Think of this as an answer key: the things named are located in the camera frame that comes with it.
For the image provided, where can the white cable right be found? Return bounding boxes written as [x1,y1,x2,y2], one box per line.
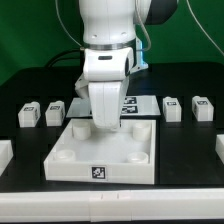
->
[185,0,224,57]

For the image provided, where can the white obstacle fence front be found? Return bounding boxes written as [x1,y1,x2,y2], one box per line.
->
[0,188,224,223]

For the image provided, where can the white obstacle fence right piece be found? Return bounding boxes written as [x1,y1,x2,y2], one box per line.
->
[215,134,224,164]

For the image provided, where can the white marker sheet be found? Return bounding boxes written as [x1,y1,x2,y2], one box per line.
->
[66,95,161,118]

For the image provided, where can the white obstacle fence piece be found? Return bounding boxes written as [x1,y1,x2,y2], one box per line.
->
[215,134,224,164]
[0,140,13,176]

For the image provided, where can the white cable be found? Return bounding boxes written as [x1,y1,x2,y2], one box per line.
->
[54,0,83,48]
[185,0,224,57]

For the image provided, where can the white obstacle fence left piece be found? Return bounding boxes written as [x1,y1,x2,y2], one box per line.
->
[0,140,13,176]

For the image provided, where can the white square table top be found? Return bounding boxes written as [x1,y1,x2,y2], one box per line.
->
[44,119,156,184]

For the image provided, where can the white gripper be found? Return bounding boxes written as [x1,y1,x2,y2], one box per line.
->
[75,47,134,129]

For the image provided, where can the white cable left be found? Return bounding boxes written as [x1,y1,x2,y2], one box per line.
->
[54,0,83,48]

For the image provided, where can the black cable at base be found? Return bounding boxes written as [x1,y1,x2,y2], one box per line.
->
[44,49,84,68]

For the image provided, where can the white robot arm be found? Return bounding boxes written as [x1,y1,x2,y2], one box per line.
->
[75,0,179,129]

